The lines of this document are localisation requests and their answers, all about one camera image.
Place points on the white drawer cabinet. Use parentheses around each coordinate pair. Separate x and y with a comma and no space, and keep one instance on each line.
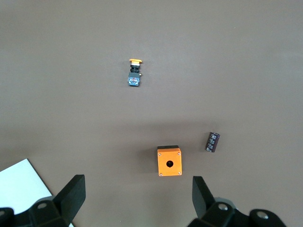
(19,182)

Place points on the yellow push button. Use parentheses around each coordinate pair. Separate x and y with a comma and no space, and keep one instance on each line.
(134,79)

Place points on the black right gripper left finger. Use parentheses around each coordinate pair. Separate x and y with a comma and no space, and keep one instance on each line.
(71,196)

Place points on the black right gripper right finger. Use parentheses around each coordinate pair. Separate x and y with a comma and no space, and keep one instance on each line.
(203,201)

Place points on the orange switch box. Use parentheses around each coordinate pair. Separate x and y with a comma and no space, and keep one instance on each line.
(169,163)

